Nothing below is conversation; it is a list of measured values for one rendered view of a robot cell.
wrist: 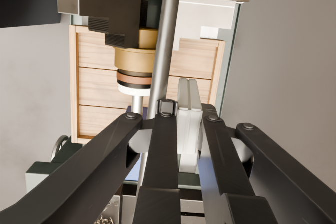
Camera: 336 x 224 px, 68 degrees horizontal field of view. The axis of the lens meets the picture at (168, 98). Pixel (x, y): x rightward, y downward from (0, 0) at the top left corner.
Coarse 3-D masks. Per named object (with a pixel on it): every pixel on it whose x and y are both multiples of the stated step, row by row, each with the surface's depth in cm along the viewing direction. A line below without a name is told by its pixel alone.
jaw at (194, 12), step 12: (180, 0) 36; (192, 0) 36; (204, 0) 36; (216, 0) 36; (228, 0) 36; (180, 12) 37; (192, 12) 37; (204, 12) 36; (216, 12) 36; (228, 12) 36; (180, 24) 37; (192, 24) 37; (204, 24) 37; (216, 24) 37; (228, 24) 37; (180, 36) 38; (192, 36) 38
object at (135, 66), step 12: (144, 36) 37; (156, 36) 38; (120, 48) 37; (132, 48) 36; (144, 48) 37; (120, 60) 38; (132, 60) 37; (144, 60) 37; (120, 72) 40; (132, 72) 38; (144, 72) 38; (120, 84) 40; (132, 84) 39; (144, 84) 39
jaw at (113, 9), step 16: (64, 0) 28; (80, 0) 27; (96, 0) 29; (112, 0) 31; (128, 0) 33; (96, 16) 29; (112, 16) 31; (128, 16) 34; (112, 32) 32; (128, 32) 34; (128, 48) 35
